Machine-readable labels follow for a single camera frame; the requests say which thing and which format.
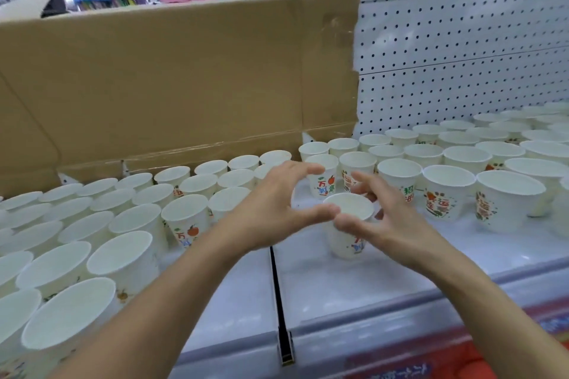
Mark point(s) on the rows of white paper cups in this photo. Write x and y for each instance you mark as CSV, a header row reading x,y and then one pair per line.
x,y
466,179
111,236

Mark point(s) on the person's right hand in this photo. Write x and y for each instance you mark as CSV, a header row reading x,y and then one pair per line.
x,y
400,227

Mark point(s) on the brown cardboard box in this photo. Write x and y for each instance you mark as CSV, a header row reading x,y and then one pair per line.
x,y
178,81

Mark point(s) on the person's left forearm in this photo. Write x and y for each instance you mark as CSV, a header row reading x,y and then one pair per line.
x,y
169,303

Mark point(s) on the person's right thumb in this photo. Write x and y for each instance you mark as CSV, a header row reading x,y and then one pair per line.
x,y
353,224

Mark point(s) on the white printed paper cup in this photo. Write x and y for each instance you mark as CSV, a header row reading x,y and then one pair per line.
x,y
344,244

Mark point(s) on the person's left thumb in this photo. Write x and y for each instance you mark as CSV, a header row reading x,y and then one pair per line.
x,y
315,213

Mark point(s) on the white pegboard shelf panel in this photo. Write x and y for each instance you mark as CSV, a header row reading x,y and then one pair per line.
x,y
458,50

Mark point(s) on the person's right forearm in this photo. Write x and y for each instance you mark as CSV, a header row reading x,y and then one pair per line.
x,y
498,312

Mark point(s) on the person's left hand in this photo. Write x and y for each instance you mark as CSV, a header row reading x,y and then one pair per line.
x,y
266,210

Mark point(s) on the black sliding lid rail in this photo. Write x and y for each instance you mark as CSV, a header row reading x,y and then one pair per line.
x,y
280,303

